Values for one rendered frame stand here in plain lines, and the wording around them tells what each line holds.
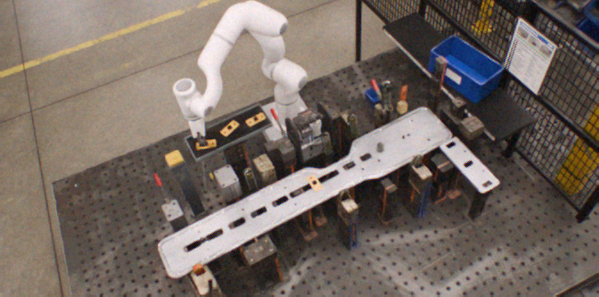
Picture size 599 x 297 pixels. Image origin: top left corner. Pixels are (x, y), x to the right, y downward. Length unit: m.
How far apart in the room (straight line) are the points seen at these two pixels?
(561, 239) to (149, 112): 2.87
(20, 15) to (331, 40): 2.91
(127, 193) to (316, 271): 1.06
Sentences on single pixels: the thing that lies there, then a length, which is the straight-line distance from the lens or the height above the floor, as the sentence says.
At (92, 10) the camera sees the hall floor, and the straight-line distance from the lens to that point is 5.23.
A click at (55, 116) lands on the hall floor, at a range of 4.41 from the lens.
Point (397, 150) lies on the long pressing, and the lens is 2.39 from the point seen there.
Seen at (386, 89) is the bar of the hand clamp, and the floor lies 1.20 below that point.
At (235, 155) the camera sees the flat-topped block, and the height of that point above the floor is 1.03.
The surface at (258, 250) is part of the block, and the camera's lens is 2.13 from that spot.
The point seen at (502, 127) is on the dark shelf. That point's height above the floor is 1.03.
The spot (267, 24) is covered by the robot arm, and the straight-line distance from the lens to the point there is 2.09.
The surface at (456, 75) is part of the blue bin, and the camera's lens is 2.55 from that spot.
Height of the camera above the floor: 2.95
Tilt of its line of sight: 52 degrees down
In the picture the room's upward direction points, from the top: 8 degrees counter-clockwise
